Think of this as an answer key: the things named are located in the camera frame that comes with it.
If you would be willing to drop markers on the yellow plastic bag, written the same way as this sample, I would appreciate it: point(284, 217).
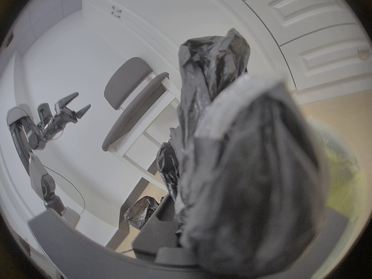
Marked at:
point(345, 190)

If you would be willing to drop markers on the white wardrobe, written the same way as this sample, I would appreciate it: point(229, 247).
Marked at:
point(319, 68)

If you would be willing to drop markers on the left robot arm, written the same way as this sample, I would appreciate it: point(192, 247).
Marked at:
point(26, 135)

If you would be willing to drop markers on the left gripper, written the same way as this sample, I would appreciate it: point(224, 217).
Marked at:
point(65, 116)

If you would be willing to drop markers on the white chair with grey pads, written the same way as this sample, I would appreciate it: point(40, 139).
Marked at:
point(128, 80)

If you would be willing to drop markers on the white trash bin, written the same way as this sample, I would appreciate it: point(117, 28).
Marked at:
point(334, 144)

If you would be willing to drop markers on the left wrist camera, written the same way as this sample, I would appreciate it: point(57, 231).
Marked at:
point(43, 110)

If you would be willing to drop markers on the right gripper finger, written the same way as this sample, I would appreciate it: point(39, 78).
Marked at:
point(157, 237)

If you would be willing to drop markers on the black plastic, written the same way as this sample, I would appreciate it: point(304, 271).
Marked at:
point(221, 68)
point(141, 212)

